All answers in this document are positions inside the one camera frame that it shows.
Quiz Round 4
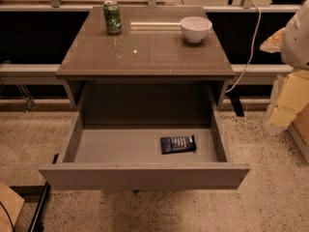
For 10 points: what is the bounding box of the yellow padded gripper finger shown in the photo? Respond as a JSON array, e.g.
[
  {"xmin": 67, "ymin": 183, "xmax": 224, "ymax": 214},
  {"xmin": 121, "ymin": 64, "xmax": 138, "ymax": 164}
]
[
  {"xmin": 260, "ymin": 28, "xmax": 285, "ymax": 53},
  {"xmin": 265, "ymin": 70, "xmax": 309, "ymax": 134}
]

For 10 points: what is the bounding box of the dark blue snack bar wrapper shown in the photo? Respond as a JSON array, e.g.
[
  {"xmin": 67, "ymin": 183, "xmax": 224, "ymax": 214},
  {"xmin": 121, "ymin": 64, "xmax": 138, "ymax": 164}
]
[{"xmin": 160, "ymin": 135, "xmax": 197, "ymax": 155}]

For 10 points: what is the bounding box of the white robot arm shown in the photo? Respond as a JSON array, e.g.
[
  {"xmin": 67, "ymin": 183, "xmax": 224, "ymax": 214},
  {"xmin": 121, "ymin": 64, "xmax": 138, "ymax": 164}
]
[{"xmin": 260, "ymin": 1, "xmax": 309, "ymax": 134}]

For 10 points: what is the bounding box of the wooden box at right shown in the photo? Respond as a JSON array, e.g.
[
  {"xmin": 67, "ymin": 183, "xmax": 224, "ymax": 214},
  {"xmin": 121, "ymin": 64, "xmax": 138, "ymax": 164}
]
[{"xmin": 289, "ymin": 104, "xmax": 309, "ymax": 163}]

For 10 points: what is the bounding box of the white ceramic bowl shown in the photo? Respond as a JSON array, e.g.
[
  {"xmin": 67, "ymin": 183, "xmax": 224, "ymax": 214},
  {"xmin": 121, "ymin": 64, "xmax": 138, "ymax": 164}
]
[{"xmin": 180, "ymin": 16, "xmax": 212, "ymax": 43}]

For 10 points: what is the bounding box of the brown top cabinet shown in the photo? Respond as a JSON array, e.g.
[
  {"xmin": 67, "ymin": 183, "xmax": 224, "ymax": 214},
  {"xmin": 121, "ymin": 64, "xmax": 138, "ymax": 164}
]
[{"xmin": 56, "ymin": 7, "xmax": 235, "ymax": 103}]

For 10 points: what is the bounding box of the green patterned drink can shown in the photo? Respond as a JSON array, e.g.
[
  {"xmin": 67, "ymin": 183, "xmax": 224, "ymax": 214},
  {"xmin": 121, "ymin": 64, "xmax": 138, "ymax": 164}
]
[{"xmin": 103, "ymin": 1, "xmax": 122, "ymax": 35}]

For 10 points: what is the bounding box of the cardboard piece at left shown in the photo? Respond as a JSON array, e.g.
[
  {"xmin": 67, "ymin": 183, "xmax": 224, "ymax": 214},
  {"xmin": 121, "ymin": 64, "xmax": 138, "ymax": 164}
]
[{"xmin": 0, "ymin": 181, "xmax": 25, "ymax": 232}]

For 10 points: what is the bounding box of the white power cable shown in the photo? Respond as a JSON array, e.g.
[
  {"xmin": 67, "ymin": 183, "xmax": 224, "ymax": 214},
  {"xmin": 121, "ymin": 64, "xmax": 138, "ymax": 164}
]
[{"xmin": 225, "ymin": 4, "xmax": 263, "ymax": 94}]

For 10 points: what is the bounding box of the grey horizontal rail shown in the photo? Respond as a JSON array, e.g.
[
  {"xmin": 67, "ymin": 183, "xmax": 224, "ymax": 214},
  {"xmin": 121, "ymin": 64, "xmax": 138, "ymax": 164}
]
[{"xmin": 0, "ymin": 64, "xmax": 292, "ymax": 85}]

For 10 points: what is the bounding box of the black metal floor frame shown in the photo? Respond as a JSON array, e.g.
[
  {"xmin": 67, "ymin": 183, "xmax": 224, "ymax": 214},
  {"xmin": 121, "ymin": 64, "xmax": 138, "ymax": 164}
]
[{"xmin": 11, "ymin": 182, "xmax": 51, "ymax": 232}]

